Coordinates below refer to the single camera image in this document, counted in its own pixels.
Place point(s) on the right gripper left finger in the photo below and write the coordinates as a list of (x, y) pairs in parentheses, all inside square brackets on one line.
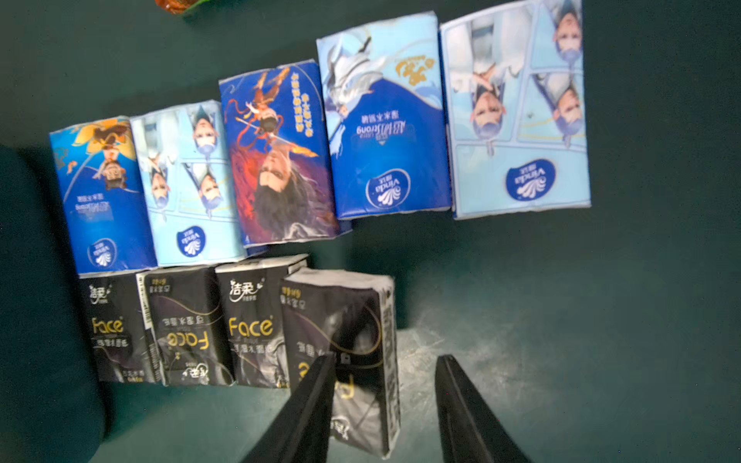
[(301, 430)]

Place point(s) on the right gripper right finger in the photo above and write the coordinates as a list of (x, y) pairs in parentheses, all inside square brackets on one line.
[(469, 430)]

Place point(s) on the black face tissue pack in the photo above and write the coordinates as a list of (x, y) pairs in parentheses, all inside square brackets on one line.
[(353, 316), (120, 340), (182, 307), (250, 299)]

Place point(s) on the black Face tissue pack back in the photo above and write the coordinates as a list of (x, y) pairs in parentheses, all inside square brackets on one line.
[(250, 299)]

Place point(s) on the teal plastic storage box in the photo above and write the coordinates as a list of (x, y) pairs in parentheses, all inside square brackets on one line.
[(51, 408)]

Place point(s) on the white blue tissue pack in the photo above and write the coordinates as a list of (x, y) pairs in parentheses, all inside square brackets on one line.
[(515, 105)]

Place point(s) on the green snack bag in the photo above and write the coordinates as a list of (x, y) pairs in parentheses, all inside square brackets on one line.
[(179, 7)]

